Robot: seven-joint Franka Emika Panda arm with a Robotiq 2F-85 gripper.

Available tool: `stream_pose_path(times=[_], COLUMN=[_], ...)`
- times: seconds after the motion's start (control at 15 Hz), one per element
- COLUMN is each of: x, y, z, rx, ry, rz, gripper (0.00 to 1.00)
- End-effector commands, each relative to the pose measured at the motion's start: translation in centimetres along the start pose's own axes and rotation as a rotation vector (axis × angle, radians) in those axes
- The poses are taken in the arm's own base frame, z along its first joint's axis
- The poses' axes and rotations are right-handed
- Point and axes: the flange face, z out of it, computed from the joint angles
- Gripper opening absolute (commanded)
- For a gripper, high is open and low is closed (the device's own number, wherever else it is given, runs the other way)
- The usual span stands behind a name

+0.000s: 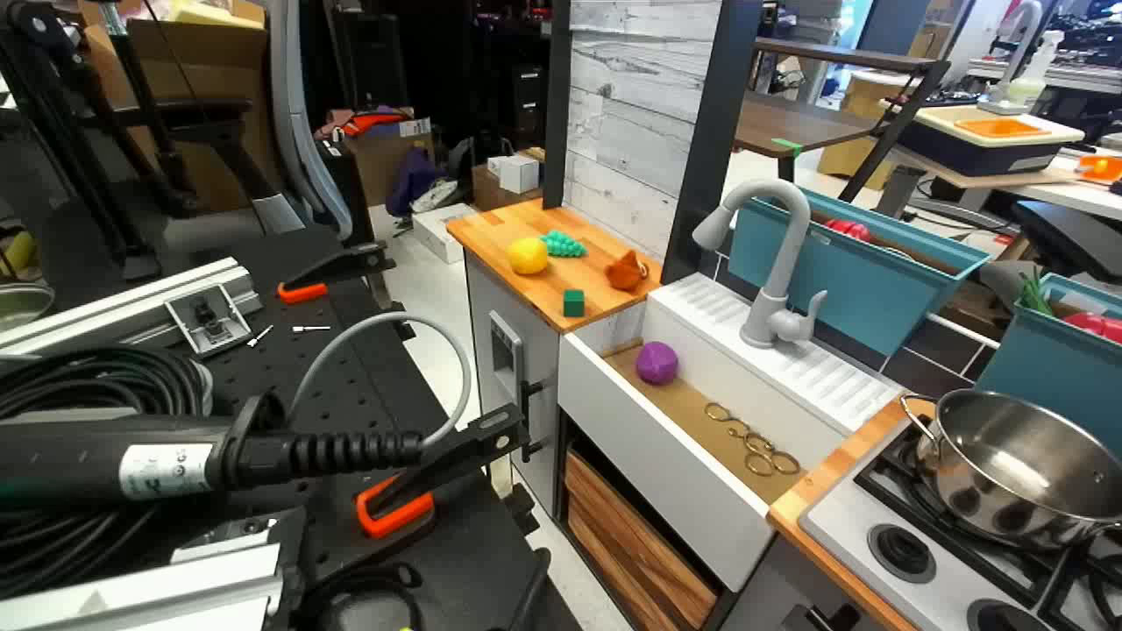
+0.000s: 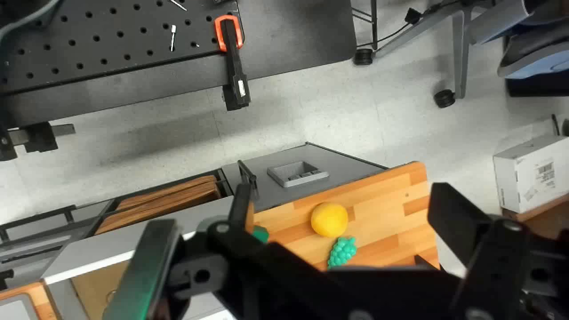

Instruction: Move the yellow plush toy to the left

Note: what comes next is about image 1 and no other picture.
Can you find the white toy stove top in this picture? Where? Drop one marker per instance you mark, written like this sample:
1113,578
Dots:
893,532

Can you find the teal storage bin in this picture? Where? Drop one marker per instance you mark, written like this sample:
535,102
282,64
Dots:
878,275
1065,353

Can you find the dark folding side table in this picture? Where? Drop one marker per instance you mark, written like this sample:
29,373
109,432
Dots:
788,127

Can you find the cardboard box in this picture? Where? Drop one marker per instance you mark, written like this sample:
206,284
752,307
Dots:
380,156

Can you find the white toy sink basin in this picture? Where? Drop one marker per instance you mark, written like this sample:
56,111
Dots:
729,432

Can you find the wooden drawer crate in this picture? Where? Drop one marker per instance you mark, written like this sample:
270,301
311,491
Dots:
629,557

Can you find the orange black clamp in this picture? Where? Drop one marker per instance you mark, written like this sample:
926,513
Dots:
409,501

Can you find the teal storage bin left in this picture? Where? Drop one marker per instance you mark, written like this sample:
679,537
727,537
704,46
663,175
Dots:
878,275

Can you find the teal storage bin right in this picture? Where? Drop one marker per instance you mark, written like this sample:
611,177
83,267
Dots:
1065,353

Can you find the aluminium extrusion rail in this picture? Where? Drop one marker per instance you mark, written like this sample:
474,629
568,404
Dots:
206,307

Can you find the wooden counter top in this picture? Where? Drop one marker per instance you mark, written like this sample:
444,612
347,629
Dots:
485,238

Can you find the steel cooking pot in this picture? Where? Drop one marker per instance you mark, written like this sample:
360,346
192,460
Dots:
1016,470

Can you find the green plush toy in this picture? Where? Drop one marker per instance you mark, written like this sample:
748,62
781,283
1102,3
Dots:
562,247

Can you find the grey toy faucet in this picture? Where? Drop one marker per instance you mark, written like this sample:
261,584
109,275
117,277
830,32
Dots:
769,316

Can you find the purple plush ball toy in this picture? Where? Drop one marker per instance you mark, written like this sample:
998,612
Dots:
656,363

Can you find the small green cube toy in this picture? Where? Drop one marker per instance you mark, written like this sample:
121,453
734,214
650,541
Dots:
573,303

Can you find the orange plush toy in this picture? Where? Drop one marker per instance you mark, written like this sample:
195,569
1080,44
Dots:
629,272

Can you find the grey toy kitchen cabinet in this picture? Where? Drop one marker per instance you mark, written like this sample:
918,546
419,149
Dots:
518,363

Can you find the yellow plush ball toy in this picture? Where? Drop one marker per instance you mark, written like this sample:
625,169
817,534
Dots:
527,258

